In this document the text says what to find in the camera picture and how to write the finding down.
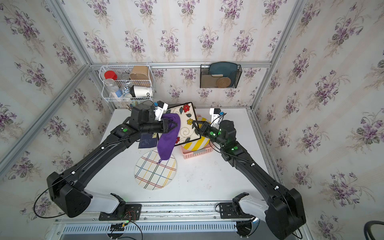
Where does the clear plastic bottle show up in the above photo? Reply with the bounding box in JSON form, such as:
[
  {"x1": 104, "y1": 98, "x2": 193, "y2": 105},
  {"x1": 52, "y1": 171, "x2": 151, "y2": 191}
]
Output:
[{"x1": 105, "y1": 79, "x2": 123, "y2": 98}]

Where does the pink plastic basket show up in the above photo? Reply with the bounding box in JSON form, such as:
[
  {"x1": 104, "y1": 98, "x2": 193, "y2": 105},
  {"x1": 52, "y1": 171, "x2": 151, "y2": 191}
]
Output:
[{"x1": 180, "y1": 143, "x2": 213, "y2": 159}]

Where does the yellow striped round plate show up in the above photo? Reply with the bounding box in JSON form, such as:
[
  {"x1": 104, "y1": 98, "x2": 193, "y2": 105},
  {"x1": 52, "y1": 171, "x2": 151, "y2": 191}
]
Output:
[{"x1": 180, "y1": 118, "x2": 210, "y2": 148}]

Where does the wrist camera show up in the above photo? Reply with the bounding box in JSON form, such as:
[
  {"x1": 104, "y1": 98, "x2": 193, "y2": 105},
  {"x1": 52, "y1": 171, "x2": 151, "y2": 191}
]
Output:
[
  {"x1": 209, "y1": 108, "x2": 225, "y2": 123},
  {"x1": 155, "y1": 101, "x2": 169, "y2": 121}
]

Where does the round cork coaster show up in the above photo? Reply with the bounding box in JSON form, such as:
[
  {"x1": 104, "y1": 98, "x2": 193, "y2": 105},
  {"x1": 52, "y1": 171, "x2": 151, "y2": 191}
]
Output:
[{"x1": 216, "y1": 77, "x2": 232, "y2": 88}]

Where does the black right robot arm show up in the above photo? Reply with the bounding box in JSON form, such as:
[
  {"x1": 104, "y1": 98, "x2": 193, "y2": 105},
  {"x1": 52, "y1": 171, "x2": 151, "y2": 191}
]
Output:
[{"x1": 193, "y1": 120, "x2": 306, "y2": 240}]

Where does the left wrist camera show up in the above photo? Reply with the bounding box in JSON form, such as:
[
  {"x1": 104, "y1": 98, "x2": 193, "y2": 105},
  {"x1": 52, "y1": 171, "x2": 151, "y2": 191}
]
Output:
[{"x1": 155, "y1": 101, "x2": 169, "y2": 121}]

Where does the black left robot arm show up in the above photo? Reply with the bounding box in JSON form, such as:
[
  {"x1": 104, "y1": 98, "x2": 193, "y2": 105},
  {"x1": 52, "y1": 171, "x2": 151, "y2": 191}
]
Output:
[{"x1": 47, "y1": 103, "x2": 181, "y2": 220}]

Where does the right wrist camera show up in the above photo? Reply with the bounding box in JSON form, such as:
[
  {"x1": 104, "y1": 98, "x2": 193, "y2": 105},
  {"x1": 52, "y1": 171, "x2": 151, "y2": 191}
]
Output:
[{"x1": 209, "y1": 108, "x2": 225, "y2": 123}]

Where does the black mesh wall holder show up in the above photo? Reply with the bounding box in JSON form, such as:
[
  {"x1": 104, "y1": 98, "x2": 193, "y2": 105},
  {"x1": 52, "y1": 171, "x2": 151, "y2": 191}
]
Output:
[{"x1": 200, "y1": 64, "x2": 243, "y2": 89}]

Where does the white wire basket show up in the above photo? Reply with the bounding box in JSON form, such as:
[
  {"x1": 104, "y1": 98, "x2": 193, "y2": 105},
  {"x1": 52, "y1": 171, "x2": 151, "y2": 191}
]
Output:
[{"x1": 99, "y1": 65, "x2": 155, "y2": 103}]

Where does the square floral plate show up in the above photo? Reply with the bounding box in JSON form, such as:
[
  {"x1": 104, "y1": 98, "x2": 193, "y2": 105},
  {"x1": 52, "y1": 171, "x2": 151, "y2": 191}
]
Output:
[{"x1": 166, "y1": 102, "x2": 201, "y2": 146}]

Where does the brown paper box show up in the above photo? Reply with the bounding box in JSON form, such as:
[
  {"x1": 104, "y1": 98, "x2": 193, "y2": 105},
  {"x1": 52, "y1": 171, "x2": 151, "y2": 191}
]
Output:
[{"x1": 130, "y1": 66, "x2": 150, "y2": 80}]

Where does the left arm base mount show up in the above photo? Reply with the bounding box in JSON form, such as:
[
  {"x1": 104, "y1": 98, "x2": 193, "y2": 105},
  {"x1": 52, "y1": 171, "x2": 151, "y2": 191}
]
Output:
[{"x1": 99, "y1": 193, "x2": 142, "y2": 223}]

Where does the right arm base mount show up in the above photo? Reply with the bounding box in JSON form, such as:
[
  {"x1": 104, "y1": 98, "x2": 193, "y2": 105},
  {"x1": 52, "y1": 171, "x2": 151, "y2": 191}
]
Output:
[{"x1": 215, "y1": 193, "x2": 268, "y2": 238}]

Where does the white cylindrical can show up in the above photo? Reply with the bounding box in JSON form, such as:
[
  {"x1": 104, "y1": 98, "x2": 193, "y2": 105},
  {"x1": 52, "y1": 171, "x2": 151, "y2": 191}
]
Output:
[{"x1": 130, "y1": 85, "x2": 153, "y2": 98}]

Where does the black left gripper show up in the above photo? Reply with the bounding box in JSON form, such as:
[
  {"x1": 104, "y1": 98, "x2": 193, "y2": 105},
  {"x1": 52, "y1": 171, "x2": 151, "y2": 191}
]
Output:
[{"x1": 137, "y1": 117, "x2": 179, "y2": 136}]

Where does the round plaid plate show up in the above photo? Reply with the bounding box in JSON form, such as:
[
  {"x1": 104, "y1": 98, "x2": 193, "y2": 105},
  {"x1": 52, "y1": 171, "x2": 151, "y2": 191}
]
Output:
[{"x1": 134, "y1": 150, "x2": 178, "y2": 191}]

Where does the purple cloth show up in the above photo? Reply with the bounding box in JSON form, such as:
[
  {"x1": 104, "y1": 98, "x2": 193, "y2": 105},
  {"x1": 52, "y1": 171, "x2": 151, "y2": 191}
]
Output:
[{"x1": 157, "y1": 114, "x2": 181, "y2": 163}]

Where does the teal plate in holder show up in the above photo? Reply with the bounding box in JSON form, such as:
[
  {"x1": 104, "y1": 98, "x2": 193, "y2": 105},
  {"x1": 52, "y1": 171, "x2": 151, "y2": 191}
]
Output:
[{"x1": 209, "y1": 62, "x2": 238, "y2": 87}]

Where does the small navy notebook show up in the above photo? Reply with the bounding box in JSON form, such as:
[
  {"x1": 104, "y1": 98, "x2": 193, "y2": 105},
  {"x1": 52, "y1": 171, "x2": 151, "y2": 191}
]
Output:
[{"x1": 139, "y1": 134, "x2": 159, "y2": 149}]

